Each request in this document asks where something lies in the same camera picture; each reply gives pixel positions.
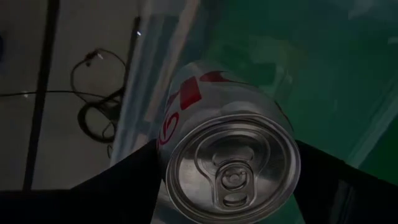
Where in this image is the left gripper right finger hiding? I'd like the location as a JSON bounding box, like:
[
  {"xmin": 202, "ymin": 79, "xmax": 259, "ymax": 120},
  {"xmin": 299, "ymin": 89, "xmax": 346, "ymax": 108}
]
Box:
[{"xmin": 292, "ymin": 139, "xmax": 398, "ymax": 224}]

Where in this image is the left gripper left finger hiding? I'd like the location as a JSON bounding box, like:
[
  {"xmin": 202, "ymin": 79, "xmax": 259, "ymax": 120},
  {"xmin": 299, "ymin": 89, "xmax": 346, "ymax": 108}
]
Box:
[{"xmin": 0, "ymin": 139, "xmax": 163, "ymax": 224}]

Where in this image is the silver Diet Coke can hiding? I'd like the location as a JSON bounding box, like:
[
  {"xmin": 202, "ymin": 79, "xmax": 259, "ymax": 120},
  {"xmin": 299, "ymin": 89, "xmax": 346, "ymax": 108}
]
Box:
[{"xmin": 156, "ymin": 60, "xmax": 302, "ymax": 224}]

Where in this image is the green table mat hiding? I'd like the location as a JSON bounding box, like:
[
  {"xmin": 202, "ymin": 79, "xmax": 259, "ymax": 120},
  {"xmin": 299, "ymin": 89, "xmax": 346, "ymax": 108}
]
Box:
[{"xmin": 174, "ymin": 0, "xmax": 398, "ymax": 224}]

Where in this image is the black plug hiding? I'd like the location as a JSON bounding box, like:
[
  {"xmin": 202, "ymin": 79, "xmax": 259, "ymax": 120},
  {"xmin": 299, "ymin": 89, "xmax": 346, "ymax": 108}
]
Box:
[{"xmin": 83, "ymin": 49, "xmax": 104, "ymax": 68}]

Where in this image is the thick black cable loop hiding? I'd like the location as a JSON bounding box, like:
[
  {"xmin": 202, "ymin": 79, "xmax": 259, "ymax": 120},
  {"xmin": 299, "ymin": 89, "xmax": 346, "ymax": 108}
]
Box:
[{"xmin": 76, "ymin": 88, "xmax": 125, "ymax": 144}]

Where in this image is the long black floor cable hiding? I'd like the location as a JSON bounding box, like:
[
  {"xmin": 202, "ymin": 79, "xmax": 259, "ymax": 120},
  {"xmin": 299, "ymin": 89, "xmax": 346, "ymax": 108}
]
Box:
[{"xmin": 0, "ymin": 89, "xmax": 121, "ymax": 101}]

